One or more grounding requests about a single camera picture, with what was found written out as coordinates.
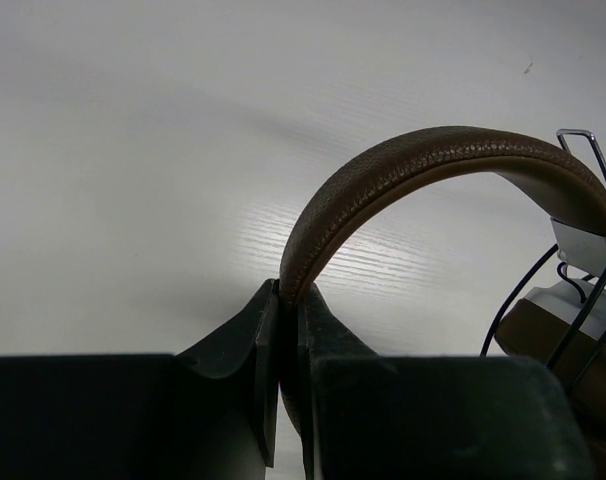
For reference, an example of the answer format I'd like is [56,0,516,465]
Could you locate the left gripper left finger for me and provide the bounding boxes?
[0,280,279,479]

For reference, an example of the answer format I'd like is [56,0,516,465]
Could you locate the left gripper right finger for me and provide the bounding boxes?
[297,288,594,479]

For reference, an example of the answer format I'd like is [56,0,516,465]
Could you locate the brown silver headphones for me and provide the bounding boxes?
[279,126,606,479]

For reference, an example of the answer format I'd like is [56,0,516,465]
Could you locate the black headphone cable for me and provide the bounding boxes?
[478,224,606,396]

